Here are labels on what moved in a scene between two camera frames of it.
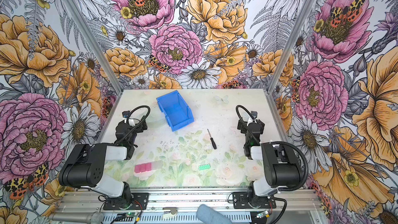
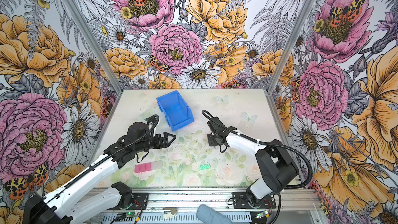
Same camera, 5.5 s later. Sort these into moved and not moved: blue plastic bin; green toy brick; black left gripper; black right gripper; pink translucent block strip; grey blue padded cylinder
Moved: black left gripper; black right gripper
Not moved: green toy brick; blue plastic bin; pink translucent block strip; grey blue padded cylinder
